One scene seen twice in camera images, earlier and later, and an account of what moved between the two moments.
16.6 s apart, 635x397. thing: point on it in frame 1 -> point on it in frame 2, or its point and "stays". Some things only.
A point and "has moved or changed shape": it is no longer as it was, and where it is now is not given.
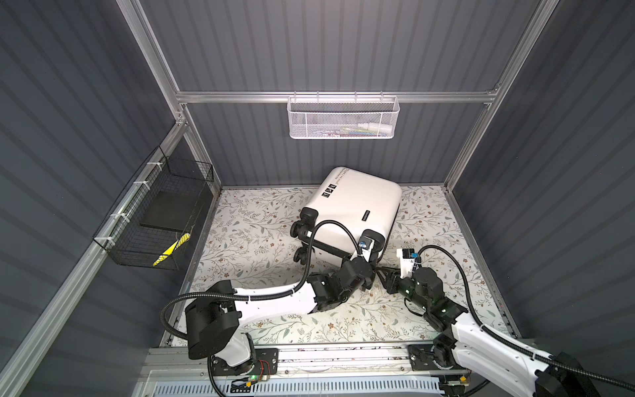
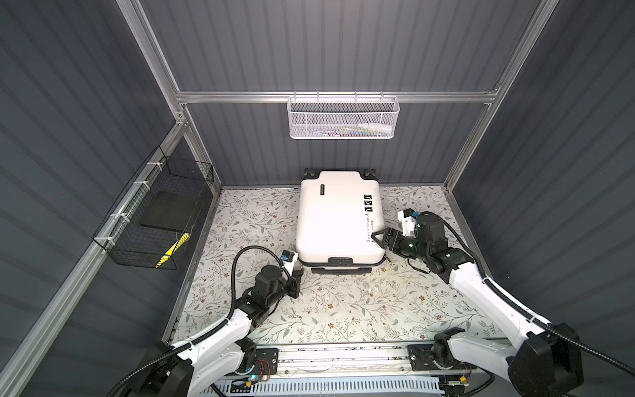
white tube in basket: [375, 126] stays
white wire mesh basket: [337, 117] stays
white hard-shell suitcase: [355, 218] has moved or changed shape
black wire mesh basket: [161, 206] stays
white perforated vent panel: [311, 388] stays
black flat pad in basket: [172, 209] stays
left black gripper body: [369, 281] -> [291, 289]
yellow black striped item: [172, 248] stays
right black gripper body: [406, 287] -> [406, 246]
